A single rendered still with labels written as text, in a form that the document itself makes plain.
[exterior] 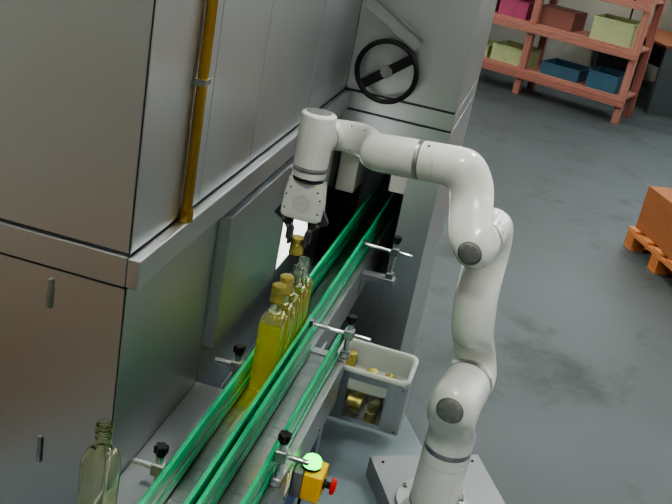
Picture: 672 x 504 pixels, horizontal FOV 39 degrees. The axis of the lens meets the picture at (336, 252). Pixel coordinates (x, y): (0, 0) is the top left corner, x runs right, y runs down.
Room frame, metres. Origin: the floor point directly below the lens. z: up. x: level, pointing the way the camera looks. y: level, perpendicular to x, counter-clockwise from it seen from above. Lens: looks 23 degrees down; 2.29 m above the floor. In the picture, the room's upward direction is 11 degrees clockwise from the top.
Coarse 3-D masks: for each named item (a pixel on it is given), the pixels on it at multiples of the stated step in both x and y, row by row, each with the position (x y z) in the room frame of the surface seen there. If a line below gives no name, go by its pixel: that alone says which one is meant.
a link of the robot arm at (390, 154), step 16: (336, 128) 2.18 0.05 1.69; (352, 128) 2.19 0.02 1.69; (368, 128) 2.15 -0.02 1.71; (352, 144) 2.18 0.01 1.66; (368, 144) 2.06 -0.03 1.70; (384, 144) 2.05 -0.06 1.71; (400, 144) 2.04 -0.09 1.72; (416, 144) 2.03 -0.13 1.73; (368, 160) 2.05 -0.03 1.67; (384, 160) 2.03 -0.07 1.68; (400, 160) 2.02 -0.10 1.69; (416, 160) 2.01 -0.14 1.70; (400, 176) 2.04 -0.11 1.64; (416, 176) 2.02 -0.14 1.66
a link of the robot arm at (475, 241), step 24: (432, 144) 2.03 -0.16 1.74; (432, 168) 1.99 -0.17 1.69; (456, 168) 1.98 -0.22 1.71; (480, 168) 1.98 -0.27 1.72; (456, 192) 1.97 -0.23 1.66; (480, 192) 1.96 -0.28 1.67; (456, 216) 1.94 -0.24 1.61; (480, 216) 1.92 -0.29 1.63; (456, 240) 1.90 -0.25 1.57; (480, 240) 1.88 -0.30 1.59; (480, 264) 1.88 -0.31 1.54
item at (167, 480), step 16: (384, 176) 3.61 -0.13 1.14; (368, 208) 3.36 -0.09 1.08; (352, 224) 3.06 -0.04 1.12; (336, 240) 2.85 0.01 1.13; (336, 256) 2.88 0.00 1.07; (320, 272) 2.67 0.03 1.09; (240, 368) 1.94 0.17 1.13; (240, 384) 1.96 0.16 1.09; (224, 400) 1.83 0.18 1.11; (208, 416) 1.73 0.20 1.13; (224, 416) 1.85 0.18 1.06; (192, 432) 1.65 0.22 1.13; (208, 432) 1.75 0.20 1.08; (192, 448) 1.66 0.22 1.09; (176, 464) 1.56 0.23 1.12; (160, 480) 1.48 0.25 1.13; (176, 480) 1.57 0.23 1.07; (144, 496) 1.43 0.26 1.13; (160, 496) 1.50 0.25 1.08
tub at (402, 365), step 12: (360, 348) 2.42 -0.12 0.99; (372, 348) 2.42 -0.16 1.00; (384, 348) 2.42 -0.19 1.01; (360, 360) 2.42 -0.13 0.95; (372, 360) 2.42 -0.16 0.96; (384, 360) 2.41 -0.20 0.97; (396, 360) 2.40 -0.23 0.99; (408, 360) 2.40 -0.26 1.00; (360, 372) 2.26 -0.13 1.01; (372, 372) 2.27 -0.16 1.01; (384, 372) 2.40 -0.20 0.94; (396, 372) 2.40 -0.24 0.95; (408, 372) 2.39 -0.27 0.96; (408, 384) 2.25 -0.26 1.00
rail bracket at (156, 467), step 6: (156, 444) 1.53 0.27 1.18; (162, 444) 1.53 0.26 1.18; (156, 450) 1.52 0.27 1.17; (162, 450) 1.52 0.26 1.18; (168, 450) 1.53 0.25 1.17; (156, 456) 1.52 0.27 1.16; (162, 456) 1.52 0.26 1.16; (132, 462) 1.53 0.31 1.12; (138, 462) 1.53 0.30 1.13; (144, 462) 1.53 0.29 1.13; (150, 462) 1.54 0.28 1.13; (156, 462) 1.52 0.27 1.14; (162, 462) 1.53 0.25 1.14; (150, 468) 1.53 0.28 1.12; (156, 468) 1.52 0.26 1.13; (162, 468) 1.52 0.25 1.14; (150, 474) 1.52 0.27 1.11; (156, 474) 1.52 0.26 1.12
